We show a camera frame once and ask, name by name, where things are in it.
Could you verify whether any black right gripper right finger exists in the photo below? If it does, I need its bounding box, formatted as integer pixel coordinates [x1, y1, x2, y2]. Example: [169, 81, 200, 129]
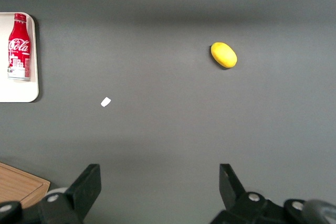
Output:
[209, 163, 286, 224]

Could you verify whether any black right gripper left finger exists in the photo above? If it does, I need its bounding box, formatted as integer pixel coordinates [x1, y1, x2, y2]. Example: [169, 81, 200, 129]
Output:
[39, 163, 102, 224]

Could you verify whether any beige plastic tray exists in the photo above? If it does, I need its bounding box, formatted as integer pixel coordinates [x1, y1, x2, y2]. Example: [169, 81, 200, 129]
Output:
[0, 12, 40, 103]

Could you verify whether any wooden drawer cabinet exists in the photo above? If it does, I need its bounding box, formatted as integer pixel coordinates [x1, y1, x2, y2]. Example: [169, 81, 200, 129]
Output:
[0, 162, 51, 209]

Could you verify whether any yellow lemon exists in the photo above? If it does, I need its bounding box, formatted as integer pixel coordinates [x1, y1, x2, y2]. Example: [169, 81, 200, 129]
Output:
[210, 41, 238, 69]

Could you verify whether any red cola bottle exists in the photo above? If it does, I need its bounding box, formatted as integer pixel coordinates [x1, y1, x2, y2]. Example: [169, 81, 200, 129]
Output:
[7, 13, 32, 81]

